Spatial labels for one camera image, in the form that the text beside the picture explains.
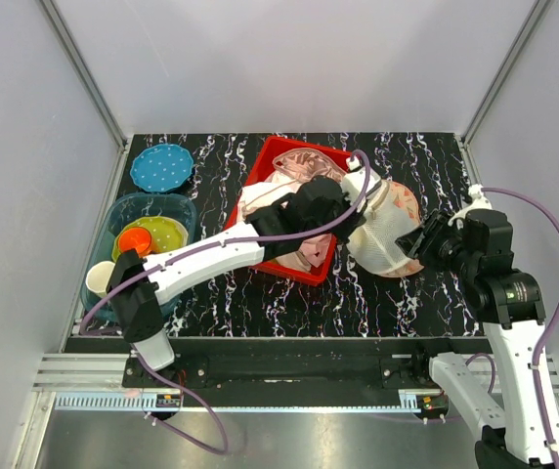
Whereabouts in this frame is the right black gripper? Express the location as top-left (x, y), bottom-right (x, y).
top-left (394, 207), bottom-right (478, 278)

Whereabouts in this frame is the white mesh laundry bag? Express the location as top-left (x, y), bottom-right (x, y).
top-left (347, 181), bottom-right (415, 277)

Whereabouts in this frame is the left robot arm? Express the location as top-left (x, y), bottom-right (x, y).
top-left (107, 171), bottom-right (368, 387)

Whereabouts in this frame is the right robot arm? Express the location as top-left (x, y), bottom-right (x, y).
top-left (396, 209), bottom-right (559, 468)

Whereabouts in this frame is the light pink bra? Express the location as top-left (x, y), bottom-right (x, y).
top-left (275, 234), bottom-right (332, 273)

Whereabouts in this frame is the floral pink oven mitt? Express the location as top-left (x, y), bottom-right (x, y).
top-left (382, 181), bottom-right (424, 278)

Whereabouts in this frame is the white cloth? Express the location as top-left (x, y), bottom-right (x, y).
top-left (236, 182), bottom-right (300, 222)

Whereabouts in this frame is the red plastic bin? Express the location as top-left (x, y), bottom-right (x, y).
top-left (226, 136), bottom-right (350, 285)

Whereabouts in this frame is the clear blue plastic container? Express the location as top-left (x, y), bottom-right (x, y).
top-left (79, 192), bottom-right (197, 324)

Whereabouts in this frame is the blue polka dot plate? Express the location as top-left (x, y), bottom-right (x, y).
top-left (129, 144), bottom-right (194, 193)

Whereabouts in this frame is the orange plastic cup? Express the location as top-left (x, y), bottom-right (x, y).
top-left (116, 227), bottom-right (153, 257)

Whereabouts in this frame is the cream cup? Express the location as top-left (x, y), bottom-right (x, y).
top-left (85, 261), bottom-right (115, 298)

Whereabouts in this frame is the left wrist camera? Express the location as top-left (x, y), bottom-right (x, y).
top-left (340, 168), bottom-right (376, 213)

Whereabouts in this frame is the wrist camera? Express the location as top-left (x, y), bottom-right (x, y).
top-left (340, 168), bottom-right (376, 213)
top-left (448, 184), bottom-right (493, 227)

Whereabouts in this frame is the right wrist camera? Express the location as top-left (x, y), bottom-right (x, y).
top-left (448, 184), bottom-right (493, 227)

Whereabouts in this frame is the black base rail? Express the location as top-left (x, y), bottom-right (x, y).
top-left (110, 335), bottom-right (486, 409)

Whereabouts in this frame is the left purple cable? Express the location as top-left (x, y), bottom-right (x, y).
top-left (78, 149), bottom-right (373, 455)

